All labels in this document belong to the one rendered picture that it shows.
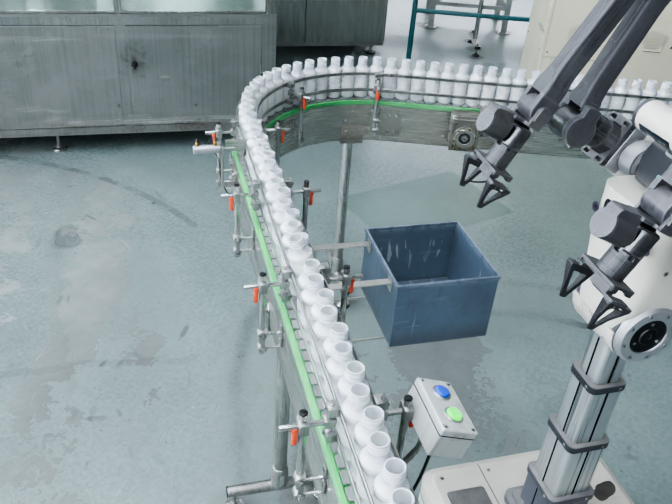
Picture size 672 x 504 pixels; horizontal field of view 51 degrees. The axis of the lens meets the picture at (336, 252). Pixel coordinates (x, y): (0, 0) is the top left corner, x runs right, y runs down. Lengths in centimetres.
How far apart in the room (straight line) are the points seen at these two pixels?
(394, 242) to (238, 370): 109
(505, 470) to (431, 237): 80
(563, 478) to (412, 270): 77
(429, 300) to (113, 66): 309
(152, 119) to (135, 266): 136
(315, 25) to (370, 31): 53
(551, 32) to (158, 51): 272
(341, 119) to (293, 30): 371
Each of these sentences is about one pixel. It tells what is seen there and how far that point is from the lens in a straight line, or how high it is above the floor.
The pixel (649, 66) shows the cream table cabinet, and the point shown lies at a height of 58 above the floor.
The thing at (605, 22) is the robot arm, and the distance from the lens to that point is 168.
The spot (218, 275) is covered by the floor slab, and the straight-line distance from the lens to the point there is 359.
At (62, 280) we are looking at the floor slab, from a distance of 367.
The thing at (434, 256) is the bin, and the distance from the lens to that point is 232.
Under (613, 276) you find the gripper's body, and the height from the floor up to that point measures 137.
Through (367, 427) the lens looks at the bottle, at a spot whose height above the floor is 115.
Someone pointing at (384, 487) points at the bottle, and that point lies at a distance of 121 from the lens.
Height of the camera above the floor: 206
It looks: 33 degrees down
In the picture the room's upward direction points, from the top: 5 degrees clockwise
